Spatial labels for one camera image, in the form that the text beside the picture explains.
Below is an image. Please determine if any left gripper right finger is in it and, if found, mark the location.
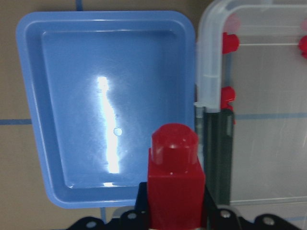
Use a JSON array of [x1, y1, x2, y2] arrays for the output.
[[203, 187, 299, 230]]

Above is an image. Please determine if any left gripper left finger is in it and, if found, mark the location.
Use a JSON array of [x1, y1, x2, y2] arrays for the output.
[[68, 182, 150, 230]]

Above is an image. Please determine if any red block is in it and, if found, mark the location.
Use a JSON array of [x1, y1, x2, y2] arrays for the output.
[[222, 32, 240, 54], [147, 123, 205, 230], [298, 35, 307, 58], [220, 86, 236, 111]]

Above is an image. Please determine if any blue plastic tray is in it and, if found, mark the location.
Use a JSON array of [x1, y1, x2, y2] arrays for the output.
[[16, 11, 195, 208]]

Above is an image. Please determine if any clear plastic storage box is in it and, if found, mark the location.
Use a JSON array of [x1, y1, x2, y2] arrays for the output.
[[195, 0, 307, 206]]

